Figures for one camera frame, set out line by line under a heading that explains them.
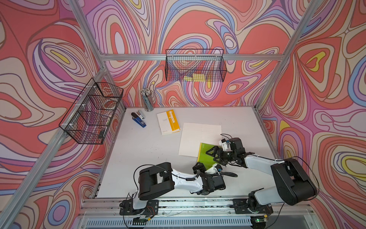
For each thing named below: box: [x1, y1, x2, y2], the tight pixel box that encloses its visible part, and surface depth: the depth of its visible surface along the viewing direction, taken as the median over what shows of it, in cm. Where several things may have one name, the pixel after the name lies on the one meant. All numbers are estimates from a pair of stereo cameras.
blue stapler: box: [131, 112, 147, 128], surface depth 110 cm
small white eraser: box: [136, 109, 145, 120], surface depth 113 cm
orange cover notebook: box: [178, 122, 222, 158], surface depth 101 cm
